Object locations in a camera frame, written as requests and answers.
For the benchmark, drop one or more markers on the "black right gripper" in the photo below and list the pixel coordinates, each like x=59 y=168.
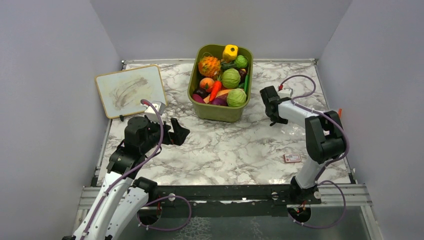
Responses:
x=281 y=120

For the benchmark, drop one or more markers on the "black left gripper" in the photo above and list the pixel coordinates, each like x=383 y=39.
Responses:
x=179 y=135

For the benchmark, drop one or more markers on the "orange spiky pineapple toy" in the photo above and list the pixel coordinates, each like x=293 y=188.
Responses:
x=209 y=66

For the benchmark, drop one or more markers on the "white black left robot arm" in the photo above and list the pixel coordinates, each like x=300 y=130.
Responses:
x=122 y=193

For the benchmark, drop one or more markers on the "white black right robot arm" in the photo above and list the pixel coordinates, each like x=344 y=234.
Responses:
x=324 y=139

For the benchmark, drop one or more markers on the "green plastic bin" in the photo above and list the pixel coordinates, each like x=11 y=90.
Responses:
x=218 y=112

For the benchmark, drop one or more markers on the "magenta sweet potato toy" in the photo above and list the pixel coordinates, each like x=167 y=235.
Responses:
x=197 y=98

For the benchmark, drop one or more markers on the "dark plum toy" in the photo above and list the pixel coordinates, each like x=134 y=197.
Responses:
x=200 y=92

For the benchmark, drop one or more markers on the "green broccoli toy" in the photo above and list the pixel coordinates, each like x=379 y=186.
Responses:
x=240 y=62

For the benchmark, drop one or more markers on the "purple eggplant toy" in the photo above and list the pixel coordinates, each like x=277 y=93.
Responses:
x=219 y=102

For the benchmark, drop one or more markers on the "orange carrot toy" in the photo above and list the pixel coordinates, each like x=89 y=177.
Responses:
x=216 y=88

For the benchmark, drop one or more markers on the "peach toy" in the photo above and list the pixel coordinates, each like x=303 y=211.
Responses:
x=207 y=84

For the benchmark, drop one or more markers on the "small red white card box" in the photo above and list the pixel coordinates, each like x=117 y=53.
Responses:
x=292 y=158

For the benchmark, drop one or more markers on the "yellow bell pepper toy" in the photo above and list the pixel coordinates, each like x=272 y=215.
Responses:
x=230 y=53

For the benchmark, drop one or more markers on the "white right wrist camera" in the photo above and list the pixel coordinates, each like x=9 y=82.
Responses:
x=285 y=92

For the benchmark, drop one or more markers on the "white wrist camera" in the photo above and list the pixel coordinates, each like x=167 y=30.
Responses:
x=156 y=107
x=285 y=92

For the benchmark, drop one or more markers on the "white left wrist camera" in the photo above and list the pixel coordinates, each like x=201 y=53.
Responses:
x=156 y=107

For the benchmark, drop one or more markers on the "small whiteboard with wooden frame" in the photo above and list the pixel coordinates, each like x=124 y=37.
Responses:
x=121 y=92

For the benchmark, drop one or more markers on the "black metal base rail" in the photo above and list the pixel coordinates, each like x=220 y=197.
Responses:
x=215 y=201

